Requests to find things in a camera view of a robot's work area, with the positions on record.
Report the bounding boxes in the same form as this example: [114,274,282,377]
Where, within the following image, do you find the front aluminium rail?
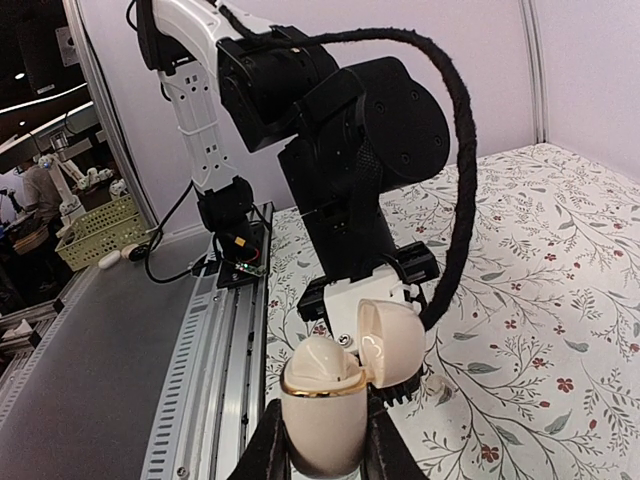
[0,199,281,480]

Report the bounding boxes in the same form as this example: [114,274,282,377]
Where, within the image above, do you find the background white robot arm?
[37,153,86,230]

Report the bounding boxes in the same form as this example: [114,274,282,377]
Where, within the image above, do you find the cream earbud in case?
[288,336,360,385]

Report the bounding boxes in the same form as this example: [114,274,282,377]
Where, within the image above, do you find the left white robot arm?
[133,1,450,328]

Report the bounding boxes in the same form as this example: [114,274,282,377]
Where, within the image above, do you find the green perforated plastic basket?
[55,195,150,271]

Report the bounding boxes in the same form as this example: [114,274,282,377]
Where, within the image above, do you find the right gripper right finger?
[362,394,425,480]

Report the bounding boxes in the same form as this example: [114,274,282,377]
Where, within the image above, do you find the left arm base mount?
[188,203,273,289]

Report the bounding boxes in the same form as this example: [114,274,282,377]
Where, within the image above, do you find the spare black round case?
[121,244,149,262]

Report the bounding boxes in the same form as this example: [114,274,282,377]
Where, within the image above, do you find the right aluminium frame post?
[518,0,549,143]

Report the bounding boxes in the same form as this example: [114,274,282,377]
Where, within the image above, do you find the white earbud charging case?
[278,298,427,477]

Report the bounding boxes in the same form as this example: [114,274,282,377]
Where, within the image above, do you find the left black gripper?
[297,242,440,323]

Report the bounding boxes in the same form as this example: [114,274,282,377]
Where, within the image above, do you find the person in black shirt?
[20,159,62,293]

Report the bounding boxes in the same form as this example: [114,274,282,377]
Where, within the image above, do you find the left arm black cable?
[219,0,479,331]

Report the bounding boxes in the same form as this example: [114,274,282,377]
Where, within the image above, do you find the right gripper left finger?
[227,399,291,480]

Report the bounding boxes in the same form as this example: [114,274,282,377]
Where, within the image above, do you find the floral patterned table mat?
[264,142,640,480]

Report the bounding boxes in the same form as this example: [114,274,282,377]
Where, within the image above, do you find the spare white case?
[98,250,122,270]

